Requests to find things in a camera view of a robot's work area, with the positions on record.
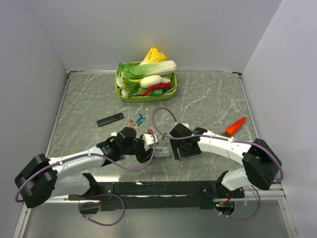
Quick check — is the orange toy carrot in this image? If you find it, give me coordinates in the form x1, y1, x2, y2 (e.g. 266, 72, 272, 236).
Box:
221, 117, 247, 137

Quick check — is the long green napa cabbage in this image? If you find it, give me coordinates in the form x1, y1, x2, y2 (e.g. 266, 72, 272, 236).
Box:
120, 60, 177, 79

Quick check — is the white toy radish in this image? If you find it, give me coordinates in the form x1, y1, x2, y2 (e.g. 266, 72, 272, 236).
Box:
139, 75, 171, 88

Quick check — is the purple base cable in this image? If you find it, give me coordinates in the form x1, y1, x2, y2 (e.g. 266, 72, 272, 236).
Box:
78, 193, 125, 227
214, 185, 261, 221

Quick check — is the small green bok choy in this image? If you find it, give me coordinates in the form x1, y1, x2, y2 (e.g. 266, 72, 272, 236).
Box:
115, 63, 132, 88

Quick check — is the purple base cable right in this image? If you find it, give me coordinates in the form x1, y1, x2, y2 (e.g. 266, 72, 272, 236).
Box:
214, 185, 261, 221

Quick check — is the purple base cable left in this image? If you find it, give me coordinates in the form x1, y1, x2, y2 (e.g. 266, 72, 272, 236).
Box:
78, 193, 125, 227

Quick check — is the black remote control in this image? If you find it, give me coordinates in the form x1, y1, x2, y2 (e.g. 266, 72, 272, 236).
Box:
97, 113, 124, 127

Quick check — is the green parsley sprig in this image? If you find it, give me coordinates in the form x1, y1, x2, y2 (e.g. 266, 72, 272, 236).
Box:
115, 78, 141, 98

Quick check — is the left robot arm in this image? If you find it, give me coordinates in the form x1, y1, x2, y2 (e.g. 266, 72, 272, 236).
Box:
14, 127, 158, 208

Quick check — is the green plastic tray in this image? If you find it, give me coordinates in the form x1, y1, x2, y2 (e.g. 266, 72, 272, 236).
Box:
115, 62, 177, 103

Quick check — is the black base bar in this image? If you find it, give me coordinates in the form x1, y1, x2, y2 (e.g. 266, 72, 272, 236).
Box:
68, 180, 245, 211

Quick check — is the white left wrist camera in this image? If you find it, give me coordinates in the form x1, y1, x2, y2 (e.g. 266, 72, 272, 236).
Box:
142, 128, 158, 151

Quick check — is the red chili pepper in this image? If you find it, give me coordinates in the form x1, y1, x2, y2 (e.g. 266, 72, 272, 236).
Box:
139, 82, 171, 97

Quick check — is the yellow toy cabbage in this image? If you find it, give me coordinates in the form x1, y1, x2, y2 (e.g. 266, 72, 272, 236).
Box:
140, 46, 167, 65

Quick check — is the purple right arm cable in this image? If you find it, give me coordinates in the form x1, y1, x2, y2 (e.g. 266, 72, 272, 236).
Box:
152, 108, 284, 184

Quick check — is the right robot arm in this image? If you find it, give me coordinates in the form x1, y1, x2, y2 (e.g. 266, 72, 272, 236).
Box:
169, 123, 282, 198

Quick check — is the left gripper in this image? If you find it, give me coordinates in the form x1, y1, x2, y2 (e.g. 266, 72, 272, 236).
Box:
120, 133, 155, 162

